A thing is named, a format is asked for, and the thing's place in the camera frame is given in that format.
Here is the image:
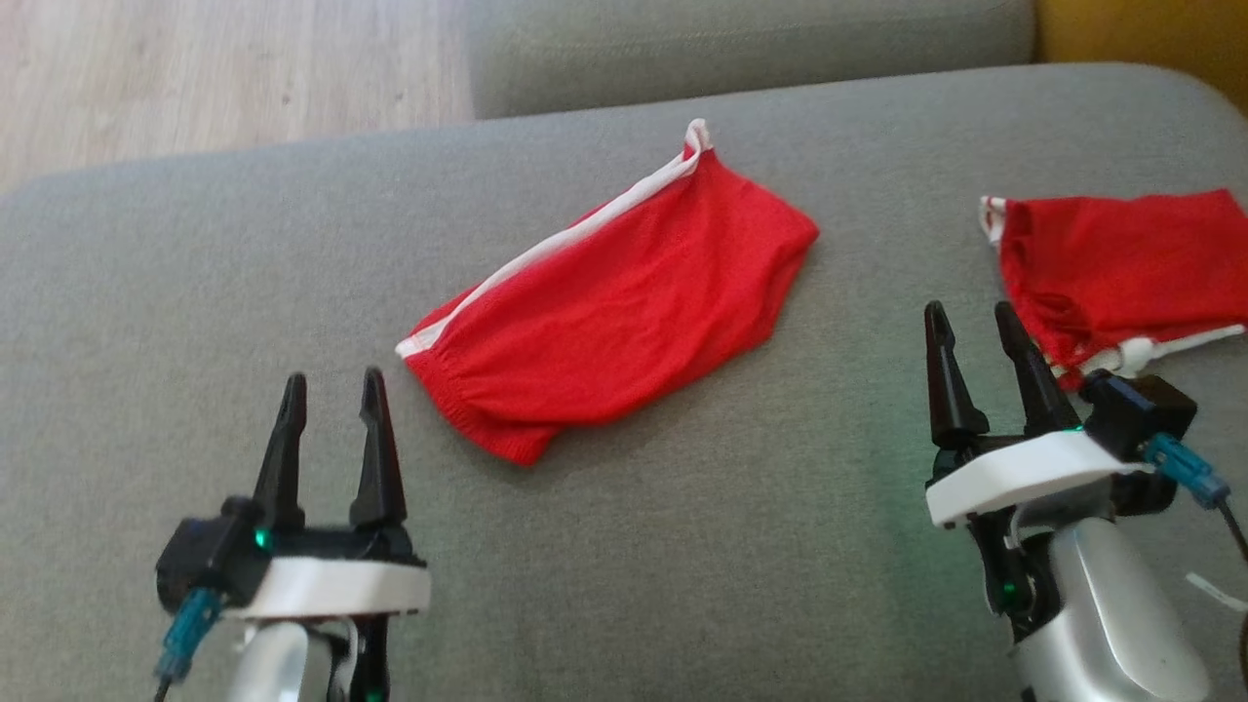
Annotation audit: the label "left cable with blue connector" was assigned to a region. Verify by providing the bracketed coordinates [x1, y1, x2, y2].
[150, 586, 226, 702]

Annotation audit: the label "right cable with blue connector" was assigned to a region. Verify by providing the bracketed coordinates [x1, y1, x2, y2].
[1142, 433, 1248, 567]

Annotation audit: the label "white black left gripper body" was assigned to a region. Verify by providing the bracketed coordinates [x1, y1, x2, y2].
[228, 527, 433, 702]

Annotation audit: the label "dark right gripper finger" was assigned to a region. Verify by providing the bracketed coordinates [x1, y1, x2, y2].
[994, 299, 1082, 436]
[923, 299, 992, 450]

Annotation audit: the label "cable with blue connector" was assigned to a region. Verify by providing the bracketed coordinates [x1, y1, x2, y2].
[150, 586, 226, 702]
[1142, 433, 1248, 567]

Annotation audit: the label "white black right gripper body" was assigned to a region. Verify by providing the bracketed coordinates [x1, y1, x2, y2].
[925, 428, 1157, 641]

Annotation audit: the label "red jersey with black print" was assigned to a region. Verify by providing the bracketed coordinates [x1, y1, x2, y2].
[978, 187, 1248, 392]

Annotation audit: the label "medium grey sofa seat cushion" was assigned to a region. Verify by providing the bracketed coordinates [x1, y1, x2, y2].
[465, 0, 1037, 121]

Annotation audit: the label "red shorts with white stripe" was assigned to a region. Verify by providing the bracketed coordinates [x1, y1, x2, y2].
[394, 118, 821, 467]

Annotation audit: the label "wide yellow sofa backrest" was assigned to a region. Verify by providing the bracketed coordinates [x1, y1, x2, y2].
[1033, 0, 1248, 114]

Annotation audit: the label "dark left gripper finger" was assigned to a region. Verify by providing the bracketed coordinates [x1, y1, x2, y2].
[348, 366, 410, 533]
[251, 372, 309, 533]

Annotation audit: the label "large grey sofa seat cushion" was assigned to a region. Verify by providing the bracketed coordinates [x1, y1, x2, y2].
[0, 62, 1248, 702]

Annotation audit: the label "white cable label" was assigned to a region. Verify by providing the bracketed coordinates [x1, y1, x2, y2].
[1184, 572, 1248, 614]

